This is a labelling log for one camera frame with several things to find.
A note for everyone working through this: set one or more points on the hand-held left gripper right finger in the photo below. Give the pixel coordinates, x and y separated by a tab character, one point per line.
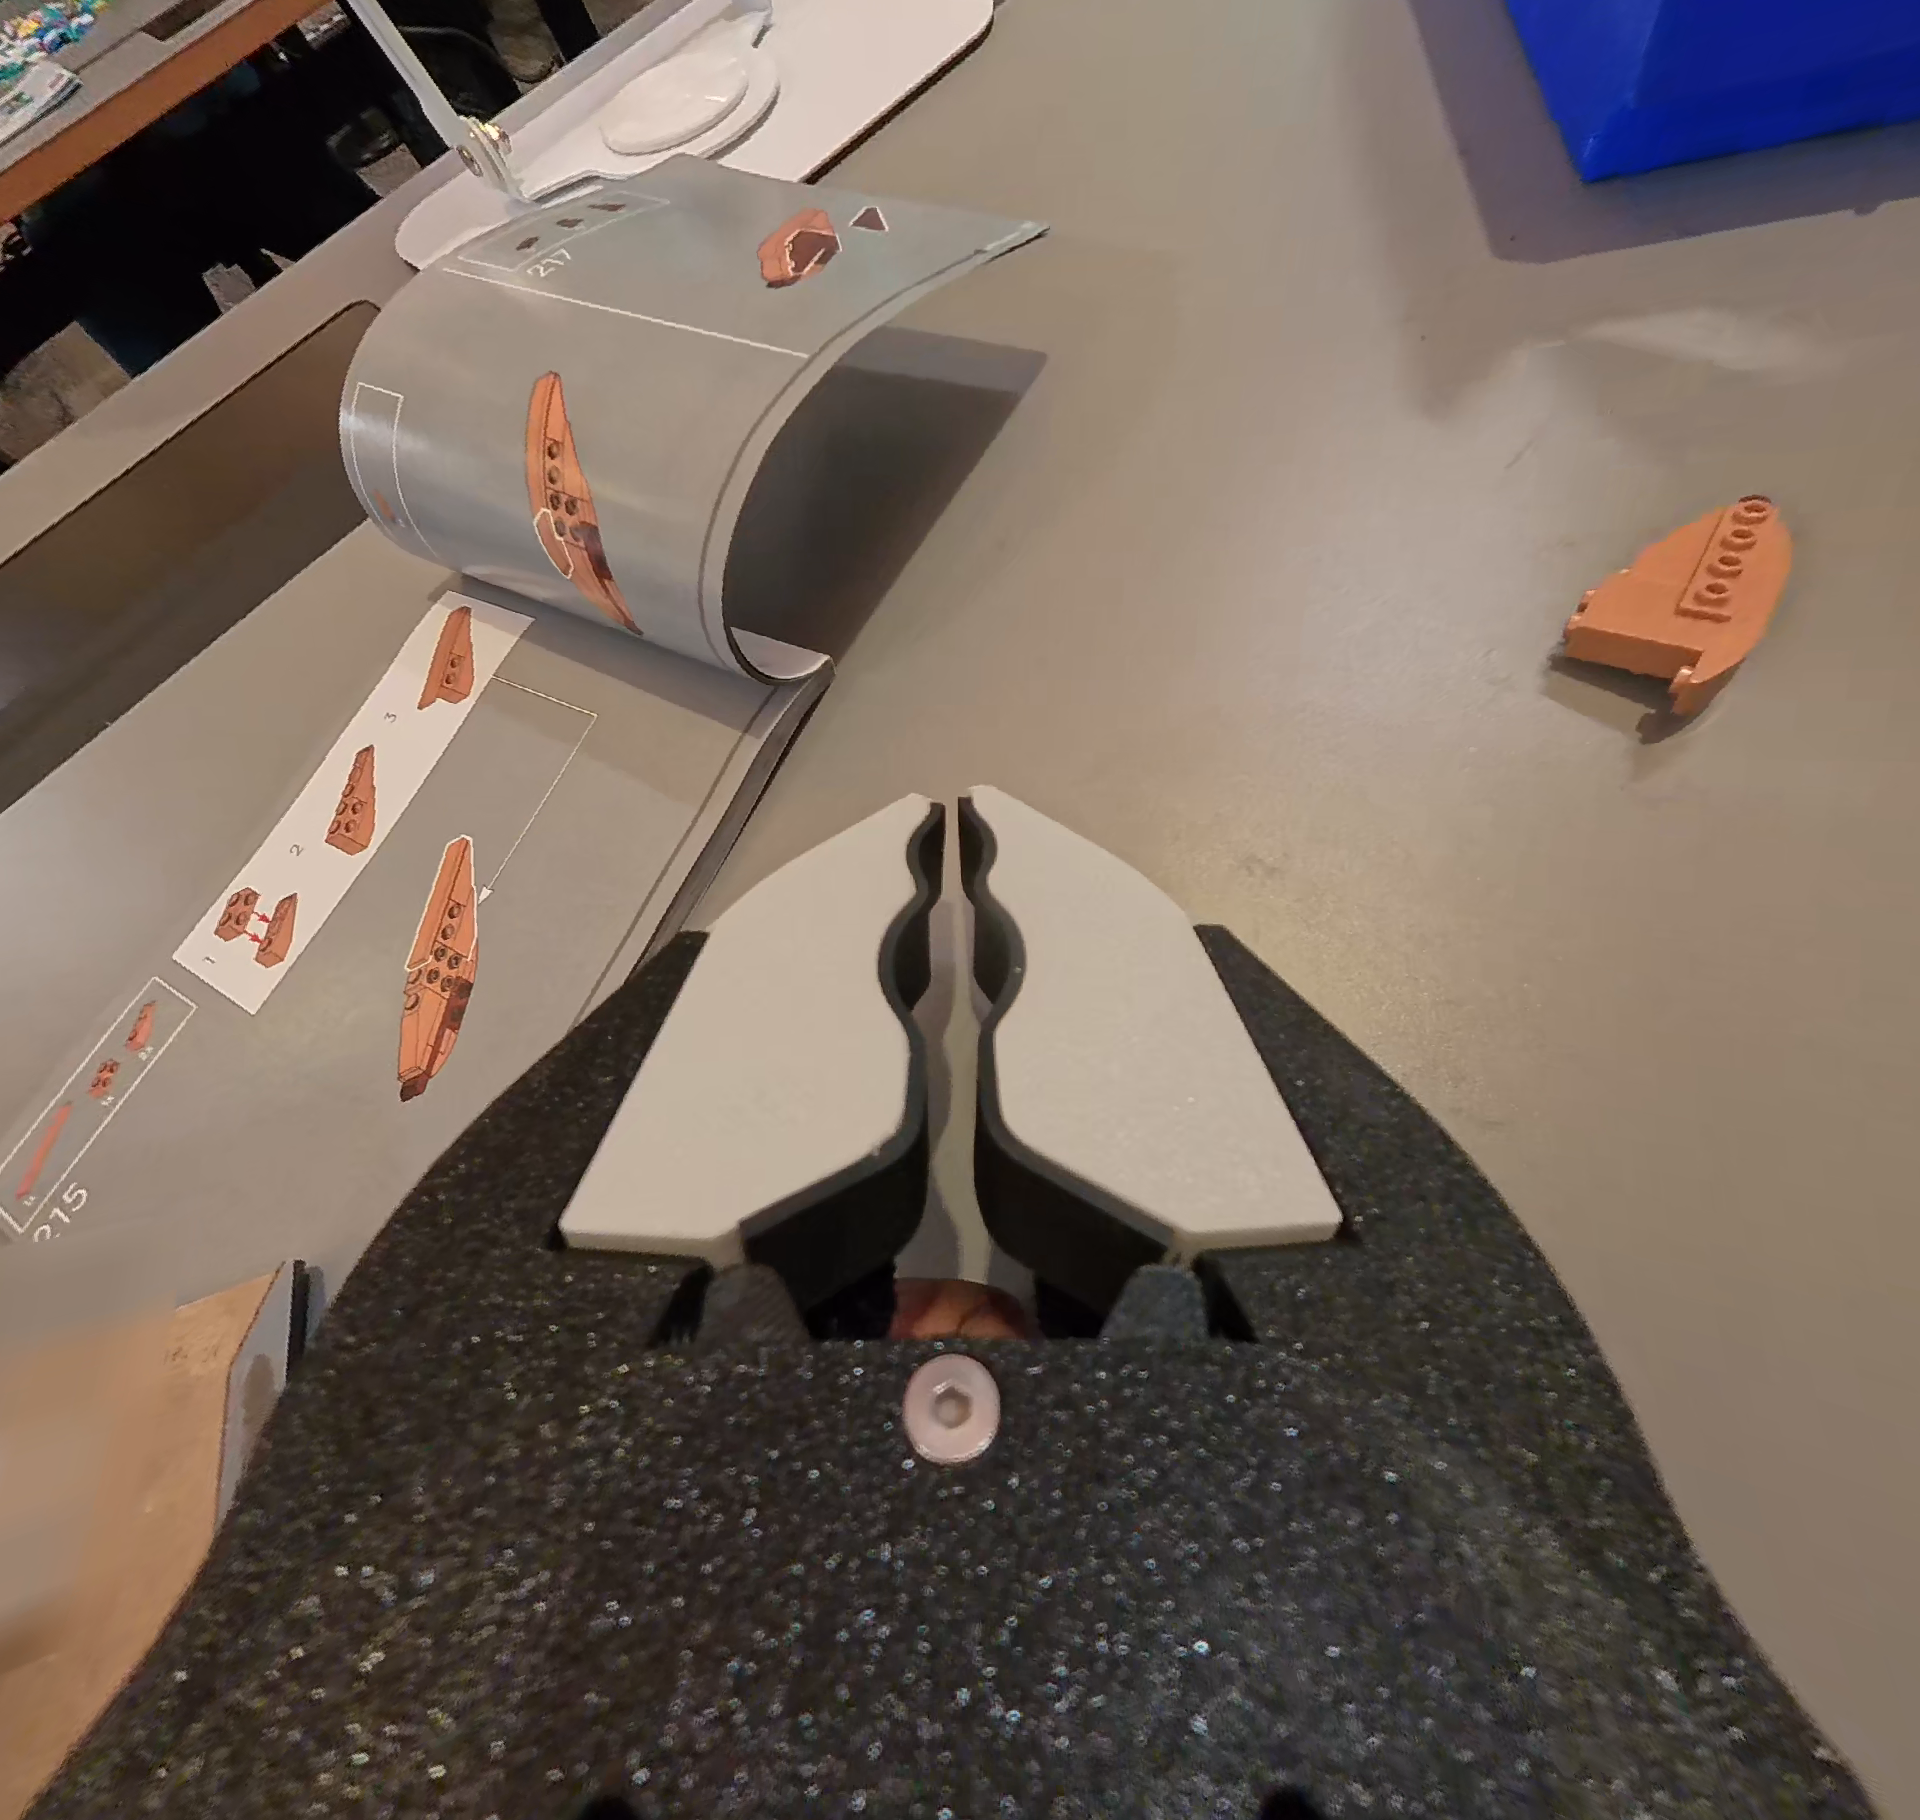
1156	1071

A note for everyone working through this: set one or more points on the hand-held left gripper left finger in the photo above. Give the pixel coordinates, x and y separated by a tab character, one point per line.
751	1055

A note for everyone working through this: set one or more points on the brown brick assembly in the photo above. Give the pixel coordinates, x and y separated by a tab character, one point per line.
1666	605

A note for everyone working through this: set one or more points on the blue plastic bin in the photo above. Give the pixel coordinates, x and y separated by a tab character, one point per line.
1771	52

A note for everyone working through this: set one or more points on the white desk lamp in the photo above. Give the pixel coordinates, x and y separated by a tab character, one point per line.
885	52

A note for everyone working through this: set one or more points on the grey instruction booklet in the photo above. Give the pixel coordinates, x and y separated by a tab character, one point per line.
601	352

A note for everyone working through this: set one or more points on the wood-edged grey table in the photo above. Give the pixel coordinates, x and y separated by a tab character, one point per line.
225	5

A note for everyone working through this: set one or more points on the white instruction leaflet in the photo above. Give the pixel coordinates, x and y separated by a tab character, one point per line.
38	103

